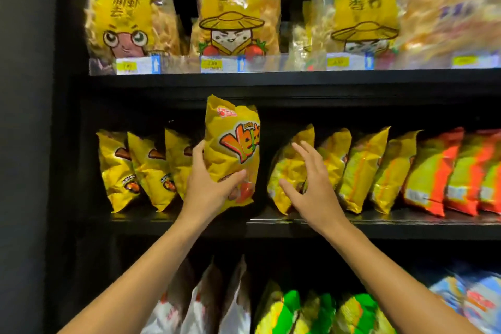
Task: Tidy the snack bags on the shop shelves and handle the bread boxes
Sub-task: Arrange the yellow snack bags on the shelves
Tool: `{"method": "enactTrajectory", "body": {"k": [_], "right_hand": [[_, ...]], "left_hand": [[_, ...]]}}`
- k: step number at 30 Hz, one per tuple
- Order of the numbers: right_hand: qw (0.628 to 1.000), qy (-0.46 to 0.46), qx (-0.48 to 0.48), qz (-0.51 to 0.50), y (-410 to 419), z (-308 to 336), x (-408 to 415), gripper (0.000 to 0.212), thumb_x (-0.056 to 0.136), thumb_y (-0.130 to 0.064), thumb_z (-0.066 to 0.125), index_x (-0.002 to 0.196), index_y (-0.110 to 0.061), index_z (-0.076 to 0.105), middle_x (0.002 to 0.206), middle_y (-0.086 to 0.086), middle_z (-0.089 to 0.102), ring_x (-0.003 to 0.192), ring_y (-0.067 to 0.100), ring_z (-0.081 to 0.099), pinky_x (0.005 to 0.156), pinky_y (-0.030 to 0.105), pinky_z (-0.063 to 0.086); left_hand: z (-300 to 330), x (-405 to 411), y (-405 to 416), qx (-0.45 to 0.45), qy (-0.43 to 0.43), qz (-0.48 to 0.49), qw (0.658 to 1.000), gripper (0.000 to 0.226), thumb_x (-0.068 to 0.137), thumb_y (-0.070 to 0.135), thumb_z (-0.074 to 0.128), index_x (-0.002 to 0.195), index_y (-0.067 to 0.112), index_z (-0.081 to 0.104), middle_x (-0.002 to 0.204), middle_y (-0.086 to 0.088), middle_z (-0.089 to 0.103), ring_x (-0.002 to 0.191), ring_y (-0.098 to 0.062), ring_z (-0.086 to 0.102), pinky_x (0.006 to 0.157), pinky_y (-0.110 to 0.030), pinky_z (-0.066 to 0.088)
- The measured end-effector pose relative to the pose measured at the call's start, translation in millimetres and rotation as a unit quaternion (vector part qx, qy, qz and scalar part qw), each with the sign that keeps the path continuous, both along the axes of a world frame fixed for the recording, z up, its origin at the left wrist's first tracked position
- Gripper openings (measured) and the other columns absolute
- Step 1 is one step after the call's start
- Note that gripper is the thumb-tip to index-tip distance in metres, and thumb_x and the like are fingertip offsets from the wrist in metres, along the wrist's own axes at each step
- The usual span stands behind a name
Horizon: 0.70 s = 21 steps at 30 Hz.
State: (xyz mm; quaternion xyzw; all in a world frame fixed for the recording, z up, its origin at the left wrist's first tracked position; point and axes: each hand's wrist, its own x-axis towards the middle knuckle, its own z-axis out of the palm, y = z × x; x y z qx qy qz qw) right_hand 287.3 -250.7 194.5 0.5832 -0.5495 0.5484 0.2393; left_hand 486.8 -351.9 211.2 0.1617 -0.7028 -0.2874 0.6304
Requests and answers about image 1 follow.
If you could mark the row of plain white bags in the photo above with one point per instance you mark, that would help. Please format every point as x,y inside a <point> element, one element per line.
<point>203,306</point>

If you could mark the person's right hand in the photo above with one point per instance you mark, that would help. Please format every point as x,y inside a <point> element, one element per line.
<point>321,201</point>

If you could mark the person's left forearm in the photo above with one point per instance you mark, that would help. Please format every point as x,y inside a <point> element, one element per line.
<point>133,287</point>

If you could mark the person's left hand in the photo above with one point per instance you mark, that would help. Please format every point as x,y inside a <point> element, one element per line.
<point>207,197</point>

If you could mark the large clear chip bags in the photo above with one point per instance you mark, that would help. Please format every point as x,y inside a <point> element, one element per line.
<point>235,9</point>

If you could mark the orange puffed snack bag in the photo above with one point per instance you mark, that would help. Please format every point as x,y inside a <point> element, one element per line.
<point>491,189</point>
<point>430,173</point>
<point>470,173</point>

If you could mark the person's right forearm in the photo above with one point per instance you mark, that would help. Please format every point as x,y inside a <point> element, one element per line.
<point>399,287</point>

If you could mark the black metal shelf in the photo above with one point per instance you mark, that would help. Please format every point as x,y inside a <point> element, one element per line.
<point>235,79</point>

